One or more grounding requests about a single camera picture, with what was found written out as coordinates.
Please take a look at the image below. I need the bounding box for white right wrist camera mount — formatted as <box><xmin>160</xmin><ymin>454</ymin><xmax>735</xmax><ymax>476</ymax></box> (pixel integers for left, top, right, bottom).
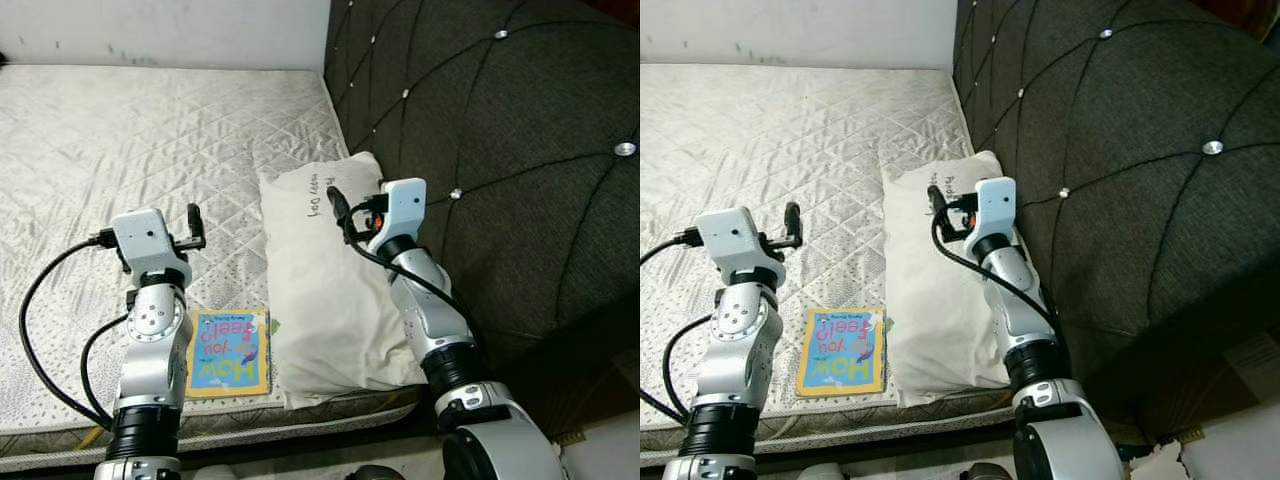
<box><xmin>368</xmin><ymin>178</ymin><xmax>429</xmax><ymax>257</ymax></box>
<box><xmin>962</xmin><ymin>177</ymin><xmax>1019</xmax><ymax>249</ymax></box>

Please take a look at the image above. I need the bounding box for dark tufted headboard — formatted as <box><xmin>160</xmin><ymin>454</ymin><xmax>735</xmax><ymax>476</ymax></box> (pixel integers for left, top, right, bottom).
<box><xmin>322</xmin><ymin>0</ymin><xmax>641</xmax><ymax>421</ymax></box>
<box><xmin>950</xmin><ymin>0</ymin><xmax>1280</xmax><ymax>441</ymax></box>

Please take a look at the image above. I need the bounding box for short black left arm cable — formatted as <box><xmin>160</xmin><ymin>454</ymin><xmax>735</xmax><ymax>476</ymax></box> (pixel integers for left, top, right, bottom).
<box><xmin>662</xmin><ymin>312</ymin><xmax>721</xmax><ymax>396</ymax></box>
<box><xmin>80</xmin><ymin>312</ymin><xmax>136</xmax><ymax>426</ymax></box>

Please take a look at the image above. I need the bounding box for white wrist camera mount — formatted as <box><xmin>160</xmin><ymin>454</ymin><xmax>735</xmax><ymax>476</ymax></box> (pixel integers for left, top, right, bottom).
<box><xmin>962</xmin><ymin>177</ymin><xmax>1019</xmax><ymax>249</ymax></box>
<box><xmin>110</xmin><ymin>208</ymin><xmax>193</xmax><ymax>277</ymax></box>
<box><xmin>368</xmin><ymin>178</ymin><xmax>429</xmax><ymax>257</ymax></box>
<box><xmin>696</xmin><ymin>207</ymin><xmax>781</xmax><ymax>273</ymax></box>

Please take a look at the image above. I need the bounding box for white quilted mattress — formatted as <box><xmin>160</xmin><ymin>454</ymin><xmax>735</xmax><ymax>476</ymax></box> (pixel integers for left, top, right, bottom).
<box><xmin>0</xmin><ymin>65</ymin><xmax>433</xmax><ymax>473</ymax></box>
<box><xmin>640</xmin><ymin>65</ymin><xmax>1016</xmax><ymax>456</ymax></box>

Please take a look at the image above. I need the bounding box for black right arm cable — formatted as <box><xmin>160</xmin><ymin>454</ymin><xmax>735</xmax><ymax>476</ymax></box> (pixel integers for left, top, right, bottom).
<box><xmin>930</xmin><ymin>210</ymin><xmax>1061</xmax><ymax>336</ymax></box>
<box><xmin>335</xmin><ymin>215</ymin><xmax>491</xmax><ymax>361</ymax></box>

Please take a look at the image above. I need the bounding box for colourful children's book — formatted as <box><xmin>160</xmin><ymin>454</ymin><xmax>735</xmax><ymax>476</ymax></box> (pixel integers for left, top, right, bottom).
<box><xmin>185</xmin><ymin>307</ymin><xmax>272</xmax><ymax>400</ymax></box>
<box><xmin>796</xmin><ymin>305</ymin><xmax>887</xmax><ymax>398</ymax></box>

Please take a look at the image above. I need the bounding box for white pillow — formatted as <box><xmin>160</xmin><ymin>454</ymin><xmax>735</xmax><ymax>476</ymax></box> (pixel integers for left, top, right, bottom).
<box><xmin>880</xmin><ymin>150</ymin><xmax>1021</xmax><ymax>409</ymax></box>
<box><xmin>256</xmin><ymin>151</ymin><xmax>433</xmax><ymax>411</ymax></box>

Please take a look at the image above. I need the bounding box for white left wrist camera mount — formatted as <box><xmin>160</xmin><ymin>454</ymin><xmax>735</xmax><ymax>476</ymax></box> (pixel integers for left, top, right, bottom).
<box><xmin>696</xmin><ymin>207</ymin><xmax>781</xmax><ymax>273</ymax></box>
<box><xmin>110</xmin><ymin>208</ymin><xmax>193</xmax><ymax>277</ymax></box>

